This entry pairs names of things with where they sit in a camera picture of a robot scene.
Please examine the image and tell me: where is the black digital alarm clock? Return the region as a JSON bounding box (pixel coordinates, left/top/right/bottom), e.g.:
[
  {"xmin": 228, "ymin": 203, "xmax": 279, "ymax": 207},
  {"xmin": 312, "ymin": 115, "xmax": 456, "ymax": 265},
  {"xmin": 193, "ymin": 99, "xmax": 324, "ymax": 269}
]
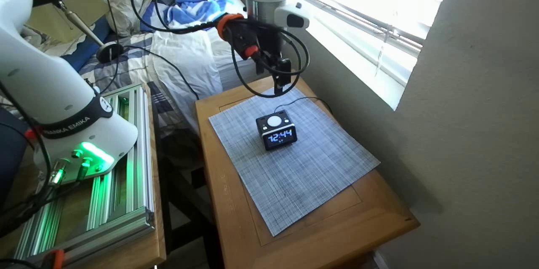
[{"xmin": 255, "ymin": 109, "xmax": 298, "ymax": 152}]

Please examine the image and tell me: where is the blue white striped blanket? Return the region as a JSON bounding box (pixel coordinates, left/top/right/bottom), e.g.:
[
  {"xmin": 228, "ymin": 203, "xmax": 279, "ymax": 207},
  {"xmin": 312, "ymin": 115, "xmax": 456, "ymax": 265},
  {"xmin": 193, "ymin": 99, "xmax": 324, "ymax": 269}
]
[{"xmin": 141, "ymin": 0, "xmax": 236, "ymax": 30}]

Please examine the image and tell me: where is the white pillow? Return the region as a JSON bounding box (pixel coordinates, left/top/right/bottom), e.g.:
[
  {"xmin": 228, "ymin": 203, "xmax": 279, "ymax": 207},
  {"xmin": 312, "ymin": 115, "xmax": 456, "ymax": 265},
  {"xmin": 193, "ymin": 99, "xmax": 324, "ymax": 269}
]
[{"xmin": 150, "ymin": 29, "xmax": 223, "ymax": 102}]

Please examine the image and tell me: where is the window with blinds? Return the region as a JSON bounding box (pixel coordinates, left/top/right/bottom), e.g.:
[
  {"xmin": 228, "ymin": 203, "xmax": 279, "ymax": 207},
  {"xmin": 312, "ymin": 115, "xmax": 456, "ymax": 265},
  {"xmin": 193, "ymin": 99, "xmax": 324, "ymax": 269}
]
[{"xmin": 288, "ymin": 0, "xmax": 458, "ymax": 111}]

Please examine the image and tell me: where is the grey woven placemat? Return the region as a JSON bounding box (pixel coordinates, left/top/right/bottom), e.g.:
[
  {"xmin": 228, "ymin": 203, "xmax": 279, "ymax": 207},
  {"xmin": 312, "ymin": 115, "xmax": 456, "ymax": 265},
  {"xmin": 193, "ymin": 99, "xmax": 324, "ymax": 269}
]
[{"xmin": 208, "ymin": 87, "xmax": 381, "ymax": 237}]

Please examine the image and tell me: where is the bed with plaid sheet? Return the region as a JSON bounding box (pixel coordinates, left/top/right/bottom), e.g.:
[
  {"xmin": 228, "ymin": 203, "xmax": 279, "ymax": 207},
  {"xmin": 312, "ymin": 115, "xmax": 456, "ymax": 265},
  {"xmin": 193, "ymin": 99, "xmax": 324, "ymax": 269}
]
[{"xmin": 20, "ymin": 0, "xmax": 262, "ymax": 136}]

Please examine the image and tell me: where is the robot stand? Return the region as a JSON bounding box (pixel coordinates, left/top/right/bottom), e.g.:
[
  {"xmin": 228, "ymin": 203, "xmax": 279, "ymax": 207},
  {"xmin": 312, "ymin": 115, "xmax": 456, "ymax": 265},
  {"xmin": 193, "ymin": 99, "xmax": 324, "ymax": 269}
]
[{"xmin": 0, "ymin": 83, "xmax": 167, "ymax": 269}]

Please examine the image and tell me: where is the orange clamp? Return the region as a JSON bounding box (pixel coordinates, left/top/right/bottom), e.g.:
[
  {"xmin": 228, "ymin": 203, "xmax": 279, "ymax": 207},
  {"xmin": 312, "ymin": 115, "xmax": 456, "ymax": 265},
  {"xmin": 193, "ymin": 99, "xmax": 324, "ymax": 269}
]
[{"xmin": 41, "ymin": 248, "xmax": 65, "ymax": 269}]

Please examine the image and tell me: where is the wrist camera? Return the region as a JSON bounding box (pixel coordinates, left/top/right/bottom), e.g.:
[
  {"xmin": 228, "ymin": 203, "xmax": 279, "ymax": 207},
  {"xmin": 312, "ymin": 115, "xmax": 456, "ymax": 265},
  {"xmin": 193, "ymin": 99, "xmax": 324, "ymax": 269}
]
[{"xmin": 227, "ymin": 21, "xmax": 259, "ymax": 60}]

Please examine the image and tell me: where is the thin black cable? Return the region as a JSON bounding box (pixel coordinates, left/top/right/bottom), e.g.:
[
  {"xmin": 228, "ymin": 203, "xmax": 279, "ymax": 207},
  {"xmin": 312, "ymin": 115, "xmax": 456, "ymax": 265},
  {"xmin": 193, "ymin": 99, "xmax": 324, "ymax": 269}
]
[{"xmin": 274, "ymin": 96, "xmax": 334, "ymax": 115}]

